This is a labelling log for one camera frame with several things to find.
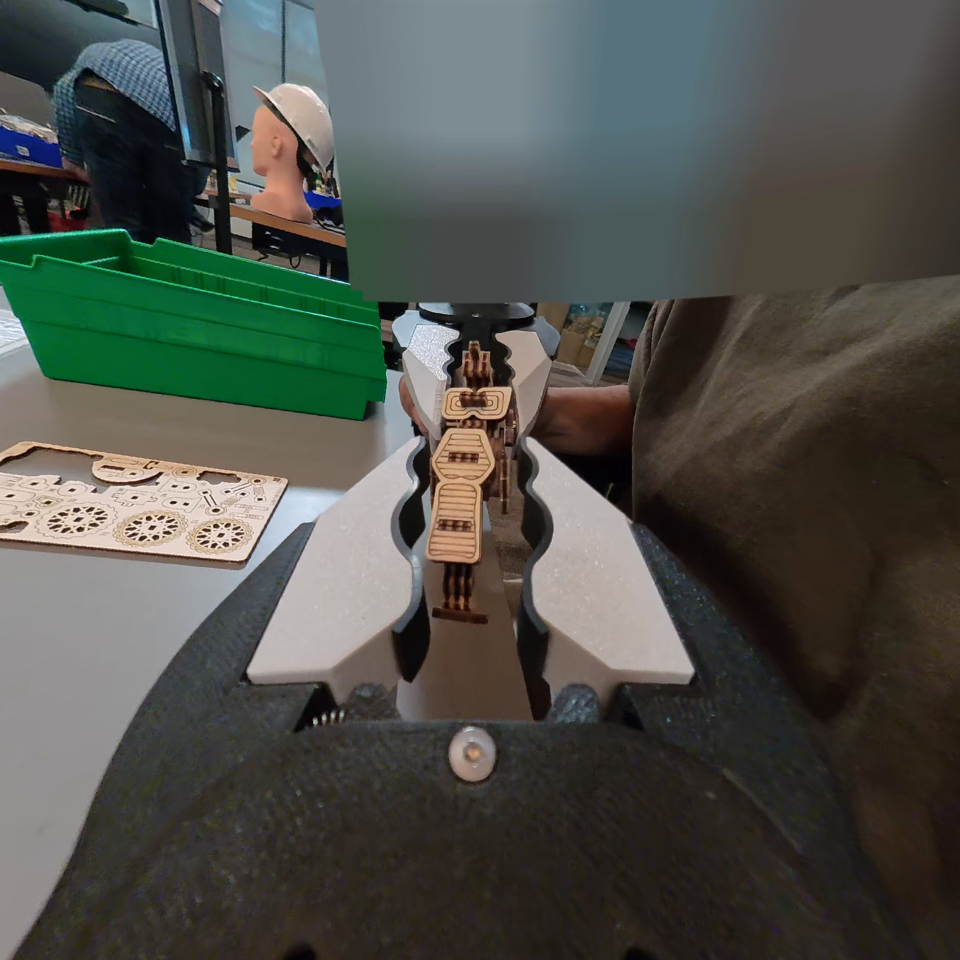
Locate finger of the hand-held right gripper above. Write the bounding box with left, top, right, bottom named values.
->
left=401, top=322, right=460, bottom=445
left=495, top=330, right=556, bottom=438

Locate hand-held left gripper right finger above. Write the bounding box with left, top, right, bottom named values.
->
left=513, top=435, right=696, bottom=687

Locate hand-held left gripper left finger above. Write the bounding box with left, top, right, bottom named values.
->
left=246, top=435, right=435, bottom=702

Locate wooden model assembly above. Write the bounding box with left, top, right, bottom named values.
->
left=426, top=341, right=524, bottom=625

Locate person's right forearm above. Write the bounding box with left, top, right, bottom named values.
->
left=534, top=384, right=637, bottom=459

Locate grey desk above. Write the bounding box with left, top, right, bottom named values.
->
left=0, top=288, right=421, bottom=960

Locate person's right hand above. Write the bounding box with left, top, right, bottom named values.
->
left=397, top=375, right=432, bottom=442

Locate wooden puzzle sheet with wheels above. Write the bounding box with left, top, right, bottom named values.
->
left=0, top=441, right=290, bottom=567

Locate wooden background table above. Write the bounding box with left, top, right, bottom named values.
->
left=195, top=191, right=350, bottom=279

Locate person's brown shirt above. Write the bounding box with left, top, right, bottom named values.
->
left=628, top=276, right=960, bottom=960

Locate green plastic bin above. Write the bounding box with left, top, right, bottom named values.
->
left=0, top=228, right=389, bottom=421

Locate mannequin head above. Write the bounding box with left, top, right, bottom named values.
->
left=249, top=105, right=316, bottom=225

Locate white hard hat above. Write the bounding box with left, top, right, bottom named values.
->
left=253, top=82, right=336, bottom=175

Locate black stand pole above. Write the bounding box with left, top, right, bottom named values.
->
left=201, top=71, right=235, bottom=256

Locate grey display board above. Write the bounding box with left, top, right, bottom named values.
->
left=156, top=0, right=243, bottom=170

